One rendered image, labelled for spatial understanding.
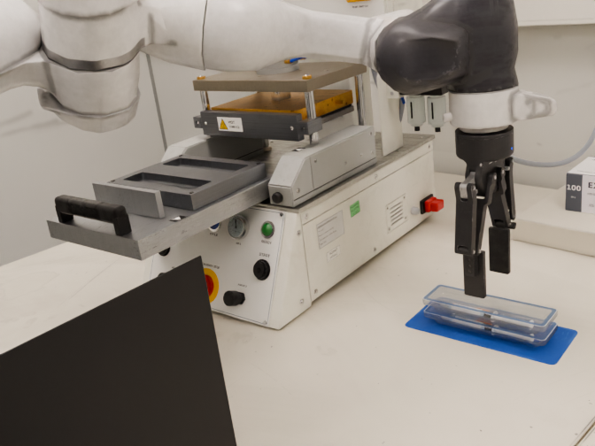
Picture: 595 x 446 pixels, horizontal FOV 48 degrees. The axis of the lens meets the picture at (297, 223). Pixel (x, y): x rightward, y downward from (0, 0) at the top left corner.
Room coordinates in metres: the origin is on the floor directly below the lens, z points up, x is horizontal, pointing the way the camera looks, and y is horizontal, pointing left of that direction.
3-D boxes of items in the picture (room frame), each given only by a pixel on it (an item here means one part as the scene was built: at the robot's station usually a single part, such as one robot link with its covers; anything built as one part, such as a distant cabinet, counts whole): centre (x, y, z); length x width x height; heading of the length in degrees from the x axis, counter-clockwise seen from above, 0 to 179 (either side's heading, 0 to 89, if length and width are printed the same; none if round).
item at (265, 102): (1.23, -0.01, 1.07); 0.22 x 0.17 x 0.10; 49
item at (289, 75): (1.25, -0.04, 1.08); 0.31 x 0.24 x 0.13; 49
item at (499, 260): (0.88, -0.29, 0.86); 0.03 x 0.01 x 0.07; 48
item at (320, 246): (1.22, -0.01, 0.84); 0.53 x 0.37 x 0.17; 139
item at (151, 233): (1.00, 0.20, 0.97); 0.30 x 0.22 x 0.08; 139
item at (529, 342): (0.85, -0.26, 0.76); 0.18 x 0.06 x 0.02; 49
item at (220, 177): (1.04, 0.17, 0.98); 0.20 x 0.17 x 0.03; 49
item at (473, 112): (0.85, -0.29, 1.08); 0.13 x 0.12 x 0.05; 48
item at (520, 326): (0.85, -0.26, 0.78); 0.18 x 0.06 x 0.02; 48
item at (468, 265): (0.81, -0.22, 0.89); 0.03 x 0.01 x 0.05; 138
